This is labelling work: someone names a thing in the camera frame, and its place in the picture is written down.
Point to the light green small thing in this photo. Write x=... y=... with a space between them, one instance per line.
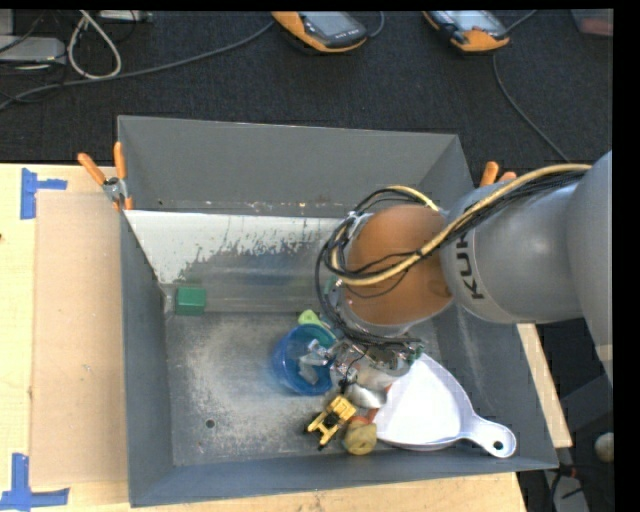
x=308 y=317

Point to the grey metal bin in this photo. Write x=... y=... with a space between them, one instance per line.
x=225 y=380

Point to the brown cardboard board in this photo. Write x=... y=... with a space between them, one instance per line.
x=75 y=340

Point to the yellow toy vehicle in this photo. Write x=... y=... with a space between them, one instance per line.
x=334 y=415

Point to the silver round thing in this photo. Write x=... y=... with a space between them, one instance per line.
x=370 y=392

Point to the white plastic dustpan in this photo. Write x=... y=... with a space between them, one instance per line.
x=425 y=405

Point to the blue plastic cup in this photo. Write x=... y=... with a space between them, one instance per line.
x=287 y=367

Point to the pale yellow toy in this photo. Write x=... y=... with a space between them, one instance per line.
x=359 y=437

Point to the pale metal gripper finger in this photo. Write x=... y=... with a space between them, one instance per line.
x=309 y=375
x=316 y=356

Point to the green block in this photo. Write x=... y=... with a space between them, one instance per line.
x=190 y=300

